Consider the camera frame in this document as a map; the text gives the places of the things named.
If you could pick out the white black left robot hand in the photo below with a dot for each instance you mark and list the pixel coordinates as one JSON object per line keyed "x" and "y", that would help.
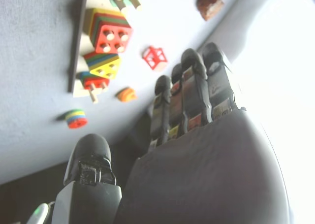
{"x": 209, "y": 172}

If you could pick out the round multicolour disc stack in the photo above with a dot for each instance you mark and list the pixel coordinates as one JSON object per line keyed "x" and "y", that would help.
{"x": 77, "y": 123}

